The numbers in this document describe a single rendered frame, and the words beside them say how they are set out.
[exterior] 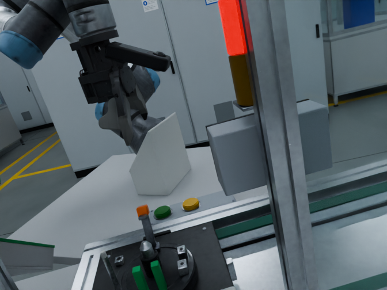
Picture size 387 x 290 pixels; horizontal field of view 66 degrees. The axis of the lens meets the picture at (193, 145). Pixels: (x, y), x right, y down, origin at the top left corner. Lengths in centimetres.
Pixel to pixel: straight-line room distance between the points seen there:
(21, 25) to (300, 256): 59
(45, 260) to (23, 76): 792
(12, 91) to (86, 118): 512
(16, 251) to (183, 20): 302
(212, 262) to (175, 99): 299
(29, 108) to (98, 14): 806
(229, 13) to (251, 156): 14
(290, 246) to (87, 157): 362
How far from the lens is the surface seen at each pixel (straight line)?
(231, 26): 29
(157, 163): 97
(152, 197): 104
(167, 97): 345
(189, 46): 338
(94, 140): 376
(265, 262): 61
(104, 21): 57
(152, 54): 57
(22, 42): 66
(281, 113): 28
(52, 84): 375
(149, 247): 51
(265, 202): 69
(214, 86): 343
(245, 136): 30
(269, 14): 26
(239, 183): 32
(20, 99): 865
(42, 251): 65
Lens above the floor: 134
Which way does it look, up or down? 20 degrees down
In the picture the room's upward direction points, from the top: 14 degrees counter-clockwise
